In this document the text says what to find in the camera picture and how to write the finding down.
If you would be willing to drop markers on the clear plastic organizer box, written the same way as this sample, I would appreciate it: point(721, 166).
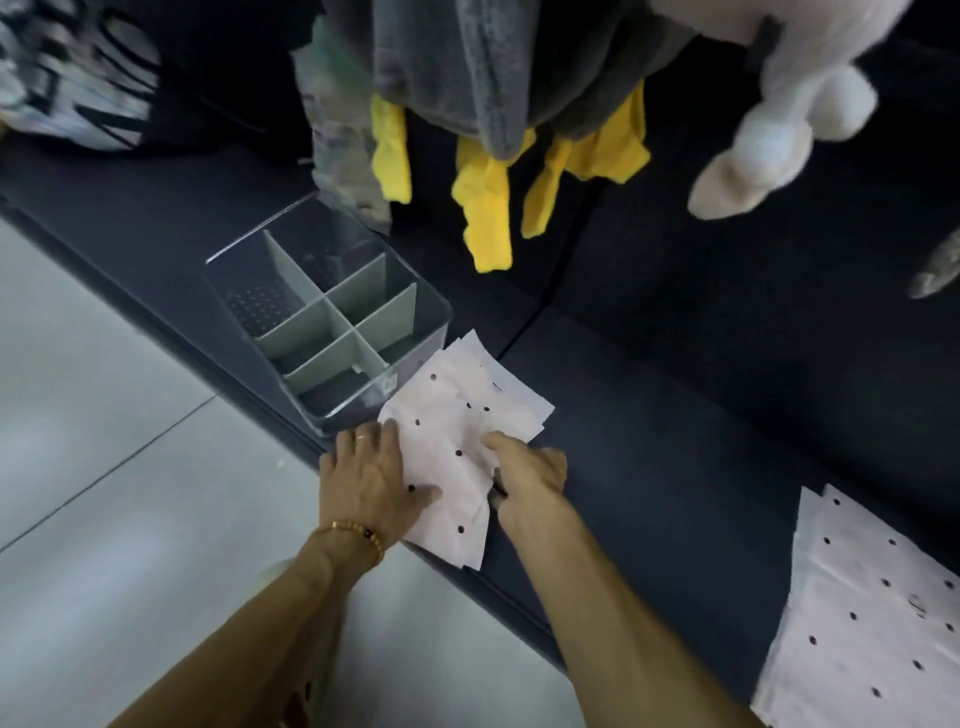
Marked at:
point(337, 315)

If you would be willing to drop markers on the dark blue sofa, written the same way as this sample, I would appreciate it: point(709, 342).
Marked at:
point(675, 450)

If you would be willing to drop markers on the stack of polka dot bags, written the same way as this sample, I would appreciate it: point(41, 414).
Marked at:
point(862, 615)

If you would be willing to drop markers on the person's left hand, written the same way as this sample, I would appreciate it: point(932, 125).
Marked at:
point(367, 480)

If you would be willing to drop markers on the zebra striped bag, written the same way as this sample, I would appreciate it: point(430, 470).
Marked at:
point(75, 82)

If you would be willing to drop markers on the grey plush toy yellow feet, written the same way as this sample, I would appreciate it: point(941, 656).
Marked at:
point(450, 67)

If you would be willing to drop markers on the person's right forearm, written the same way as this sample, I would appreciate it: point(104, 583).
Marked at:
point(622, 637)

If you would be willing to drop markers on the pink plush toy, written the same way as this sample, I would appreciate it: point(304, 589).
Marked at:
point(772, 142)

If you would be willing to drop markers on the person's right hand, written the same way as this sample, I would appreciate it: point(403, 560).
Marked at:
point(532, 476)

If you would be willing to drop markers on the pink bags row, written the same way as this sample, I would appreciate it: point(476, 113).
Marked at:
point(450, 420)

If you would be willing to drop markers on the person's left forearm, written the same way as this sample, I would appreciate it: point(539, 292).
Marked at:
point(247, 645)

